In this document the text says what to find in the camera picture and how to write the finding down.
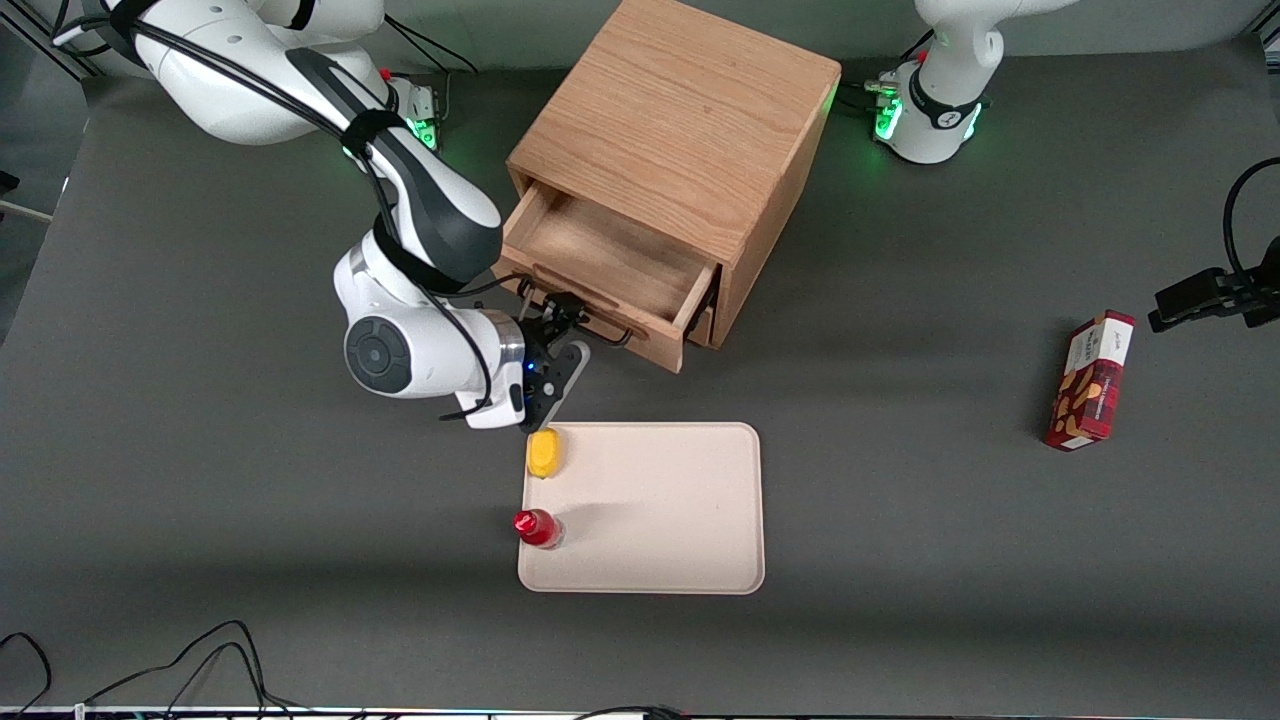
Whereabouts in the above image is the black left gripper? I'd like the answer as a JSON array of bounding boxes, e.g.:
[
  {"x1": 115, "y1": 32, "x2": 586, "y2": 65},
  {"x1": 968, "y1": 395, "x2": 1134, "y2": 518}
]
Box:
[{"x1": 1147, "y1": 234, "x2": 1280, "y2": 334}]

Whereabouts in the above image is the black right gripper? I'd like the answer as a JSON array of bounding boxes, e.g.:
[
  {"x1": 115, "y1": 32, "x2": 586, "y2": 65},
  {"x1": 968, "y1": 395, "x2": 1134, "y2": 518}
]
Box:
[{"x1": 516, "y1": 290, "x2": 595, "y2": 429}]

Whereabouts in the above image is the wooden drawer cabinet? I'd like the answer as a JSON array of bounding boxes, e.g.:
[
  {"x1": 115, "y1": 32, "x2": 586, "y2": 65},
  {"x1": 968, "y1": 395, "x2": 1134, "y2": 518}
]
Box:
[{"x1": 507, "y1": 0, "x2": 842, "y2": 350}]

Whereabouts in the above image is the red cookie box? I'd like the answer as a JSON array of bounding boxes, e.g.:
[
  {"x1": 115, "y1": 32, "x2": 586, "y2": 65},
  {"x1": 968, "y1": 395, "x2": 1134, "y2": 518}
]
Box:
[{"x1": 1043, "y1": 310, "x2": 1137, "y2": 453}]

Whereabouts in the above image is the yellow plastic toy food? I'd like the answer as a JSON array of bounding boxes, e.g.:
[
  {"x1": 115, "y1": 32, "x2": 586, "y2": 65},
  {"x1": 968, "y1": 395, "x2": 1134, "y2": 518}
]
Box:
[{"x1": 526, "y1": 427, "x2": 565, "y2": 480}]

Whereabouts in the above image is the red small bottle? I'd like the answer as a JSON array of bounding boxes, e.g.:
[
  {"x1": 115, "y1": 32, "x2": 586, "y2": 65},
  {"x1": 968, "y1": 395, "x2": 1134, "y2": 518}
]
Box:
[{"x1": 513, "y1": 508, "x2": 566, "y2": 551}]

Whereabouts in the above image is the beige plastic tray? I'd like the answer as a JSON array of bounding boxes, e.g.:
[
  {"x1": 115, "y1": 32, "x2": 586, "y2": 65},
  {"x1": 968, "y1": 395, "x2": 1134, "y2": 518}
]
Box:
[{"x1": 517, "y1": 422, "x2": 766, "y2": 595}]

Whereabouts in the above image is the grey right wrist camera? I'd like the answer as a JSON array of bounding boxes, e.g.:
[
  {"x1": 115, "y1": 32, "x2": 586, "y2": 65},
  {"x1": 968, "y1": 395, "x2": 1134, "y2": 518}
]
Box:
[{"x1": 533, "y1": 339, "x2": 592, "y2": 431}]

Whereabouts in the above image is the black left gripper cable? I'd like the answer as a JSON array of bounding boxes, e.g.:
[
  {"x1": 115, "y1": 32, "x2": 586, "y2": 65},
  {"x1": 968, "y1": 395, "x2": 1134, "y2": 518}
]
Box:
[{"x1": 1222, "y1": 156, "x2": 1280, "y2": 293}]

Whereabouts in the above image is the black right arm base cable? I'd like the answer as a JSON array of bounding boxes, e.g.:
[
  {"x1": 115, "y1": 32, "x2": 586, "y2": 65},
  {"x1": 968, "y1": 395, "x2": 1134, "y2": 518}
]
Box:
[{"x1": 382, "y1": 15, "x2": 481, "y2": 126}]

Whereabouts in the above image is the black arm base cable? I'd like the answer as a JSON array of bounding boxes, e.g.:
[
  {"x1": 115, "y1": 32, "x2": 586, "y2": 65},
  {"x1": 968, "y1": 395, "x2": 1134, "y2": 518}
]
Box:
[
  {"x1": 382, "y1": 15, "x2": 481, "y2": 126},
  {"x1": 845, "y1": 28, "x2": 937, "y2": 113}
]

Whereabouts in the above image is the black left arm base cable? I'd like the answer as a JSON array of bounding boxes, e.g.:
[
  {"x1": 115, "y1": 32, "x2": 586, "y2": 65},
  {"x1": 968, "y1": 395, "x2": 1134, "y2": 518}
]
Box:
[{"x1": 845, "y1": 28, "x2": 937, "y2": 113}]

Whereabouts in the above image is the aluminium frame profile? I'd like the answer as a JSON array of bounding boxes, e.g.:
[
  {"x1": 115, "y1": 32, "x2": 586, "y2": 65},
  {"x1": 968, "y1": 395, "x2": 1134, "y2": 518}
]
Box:
[{"x1": 0, "y1": 15, "x2": 103, "y2": 83}]

